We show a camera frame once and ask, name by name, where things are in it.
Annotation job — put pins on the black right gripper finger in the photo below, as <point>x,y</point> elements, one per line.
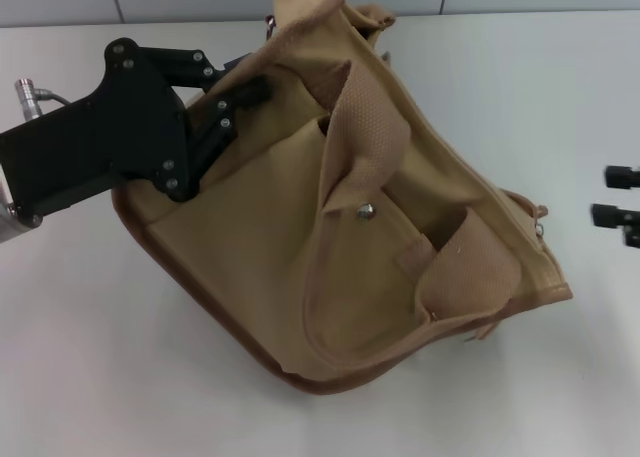
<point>620,219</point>
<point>624,176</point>

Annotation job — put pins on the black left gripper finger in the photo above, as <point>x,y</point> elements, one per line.
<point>195,64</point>
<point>225,117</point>

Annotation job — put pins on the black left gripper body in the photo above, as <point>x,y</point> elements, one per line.
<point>90,137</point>

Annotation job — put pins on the khaki canvas food bag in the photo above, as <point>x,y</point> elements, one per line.
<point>350,237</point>

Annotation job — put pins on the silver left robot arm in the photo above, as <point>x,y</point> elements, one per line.
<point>12,222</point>

